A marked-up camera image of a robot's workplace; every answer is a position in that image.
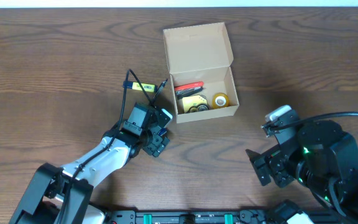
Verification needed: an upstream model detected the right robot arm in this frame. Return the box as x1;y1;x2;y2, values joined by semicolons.
246;105;358;223

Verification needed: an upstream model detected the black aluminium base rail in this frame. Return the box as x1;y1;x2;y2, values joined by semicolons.
103;210;315;224

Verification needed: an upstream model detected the green clamp right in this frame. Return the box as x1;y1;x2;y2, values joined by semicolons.
224;214;233;224

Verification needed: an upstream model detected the cream sticky note pad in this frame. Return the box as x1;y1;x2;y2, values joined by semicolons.
182;95;208;113

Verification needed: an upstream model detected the red black stapler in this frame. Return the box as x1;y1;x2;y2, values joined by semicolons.
174;82;204;100

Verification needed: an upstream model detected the green clamp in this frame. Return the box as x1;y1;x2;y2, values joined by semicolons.
224;214;233;224
143;214;152;224

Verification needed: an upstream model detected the green clamp left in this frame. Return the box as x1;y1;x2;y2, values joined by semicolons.
143;214;152;224

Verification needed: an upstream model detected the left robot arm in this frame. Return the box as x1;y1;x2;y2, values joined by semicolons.
9;103;173;223

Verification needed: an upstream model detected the correction tape dispenser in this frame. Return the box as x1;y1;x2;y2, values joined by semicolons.
188;104;209;113

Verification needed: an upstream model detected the yellow adhesive tape roll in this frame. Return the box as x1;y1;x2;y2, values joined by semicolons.
212;93;229;109

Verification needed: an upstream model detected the cardboard box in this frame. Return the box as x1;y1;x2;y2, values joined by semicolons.
163;22;239;123

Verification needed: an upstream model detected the blue white staples box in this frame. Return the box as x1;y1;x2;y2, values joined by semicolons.
158;128;167;136

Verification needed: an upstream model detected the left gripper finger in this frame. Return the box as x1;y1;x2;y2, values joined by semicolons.
155;108;173;128
146;136;170;157

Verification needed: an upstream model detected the yellow highlighter marker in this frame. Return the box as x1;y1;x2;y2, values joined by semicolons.
122;81;157;93

